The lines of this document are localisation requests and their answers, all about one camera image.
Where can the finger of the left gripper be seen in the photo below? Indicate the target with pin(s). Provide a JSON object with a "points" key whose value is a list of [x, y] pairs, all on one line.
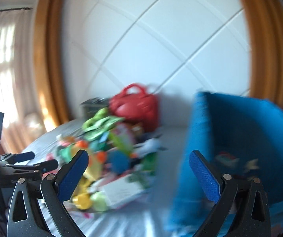
{"points": [[13, 158], [29, 171]]}

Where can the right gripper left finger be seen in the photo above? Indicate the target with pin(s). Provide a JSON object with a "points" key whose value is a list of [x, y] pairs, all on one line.
{"points": [[25, 217]]}

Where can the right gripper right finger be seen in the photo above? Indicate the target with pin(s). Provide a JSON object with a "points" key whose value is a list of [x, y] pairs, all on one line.
{"points": [[252, 216]]}

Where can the red toy handbag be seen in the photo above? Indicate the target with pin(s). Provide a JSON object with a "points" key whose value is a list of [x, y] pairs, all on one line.
{"points": [[136, 105]]}

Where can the white paper box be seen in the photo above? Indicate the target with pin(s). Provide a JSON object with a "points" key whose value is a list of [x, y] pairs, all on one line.
{"points": [[124, 190]]}

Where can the striped grey bedsheet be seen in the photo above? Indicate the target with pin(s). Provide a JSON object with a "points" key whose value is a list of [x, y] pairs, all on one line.
{"points": [[150, 216]]}

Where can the dark small box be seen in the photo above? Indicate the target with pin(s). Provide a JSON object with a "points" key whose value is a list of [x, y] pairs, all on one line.
{"points": [[91, 106]]}

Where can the yellow plastic snowball clamp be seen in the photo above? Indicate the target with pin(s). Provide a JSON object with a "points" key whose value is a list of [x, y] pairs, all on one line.
{"points": [[81, 197]]}

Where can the wooden headboard frame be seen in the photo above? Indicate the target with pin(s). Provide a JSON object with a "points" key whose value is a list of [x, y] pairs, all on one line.
{"points": [[88, 48]]}

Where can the beige window curtain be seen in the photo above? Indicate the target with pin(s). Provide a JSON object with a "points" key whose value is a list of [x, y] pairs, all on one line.
{"points": [[22, 122]]}

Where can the blue folding storage crate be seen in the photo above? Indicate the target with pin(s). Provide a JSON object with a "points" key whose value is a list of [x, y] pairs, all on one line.
{"points": [[237, 135]]}

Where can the green plush toy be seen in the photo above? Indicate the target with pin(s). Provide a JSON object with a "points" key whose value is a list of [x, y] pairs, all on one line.
{"points": [[100, 123]]}

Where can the blue round plush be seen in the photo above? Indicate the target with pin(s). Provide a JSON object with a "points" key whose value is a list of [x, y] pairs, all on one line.
{"points": [[119, 161]]}

